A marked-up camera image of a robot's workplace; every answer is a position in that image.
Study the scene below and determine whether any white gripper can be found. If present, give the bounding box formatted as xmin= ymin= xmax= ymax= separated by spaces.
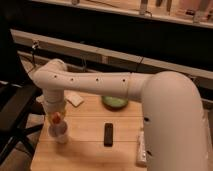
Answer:
xmin=43 ymin=100 xmax=66 ymax=124

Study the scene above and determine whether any small orange red pepper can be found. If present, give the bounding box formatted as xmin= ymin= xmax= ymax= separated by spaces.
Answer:
xmin=52 ymin=112 xmax=61 ymax=124

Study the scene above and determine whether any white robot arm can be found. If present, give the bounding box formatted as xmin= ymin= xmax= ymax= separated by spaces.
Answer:
xmin=33 ymin=59 xmax=210 ymax=171

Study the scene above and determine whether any green ceramic bowl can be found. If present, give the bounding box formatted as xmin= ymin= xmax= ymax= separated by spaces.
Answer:
xmin=101 ymin=96 xmax=128 ymax=109

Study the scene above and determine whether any black office chair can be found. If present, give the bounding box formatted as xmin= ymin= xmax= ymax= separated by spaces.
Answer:
xmin=0 ymin=84 xmax=44 ymax=165

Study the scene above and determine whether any black rectangular remote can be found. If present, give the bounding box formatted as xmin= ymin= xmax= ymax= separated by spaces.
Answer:
xmin=104 ymin=123 xmax=113 ymax=147

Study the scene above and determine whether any metal clamp stand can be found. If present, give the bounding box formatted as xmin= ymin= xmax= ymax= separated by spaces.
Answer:
xmin=31 ymin=40 xmax=39 ymax=67

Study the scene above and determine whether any white plastic bottle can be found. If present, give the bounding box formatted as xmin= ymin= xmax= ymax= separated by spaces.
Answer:
xmin=136 ymin=132 xmax=146 ymax=166

